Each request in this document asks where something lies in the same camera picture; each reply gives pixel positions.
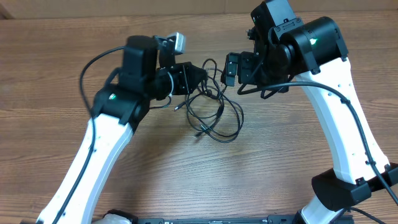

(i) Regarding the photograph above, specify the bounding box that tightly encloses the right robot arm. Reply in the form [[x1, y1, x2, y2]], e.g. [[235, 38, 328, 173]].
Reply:
[[221, 0, 397, 223]]

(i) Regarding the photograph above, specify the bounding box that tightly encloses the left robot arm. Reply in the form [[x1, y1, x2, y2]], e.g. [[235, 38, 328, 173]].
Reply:
[[36, 32, 207, 223]]

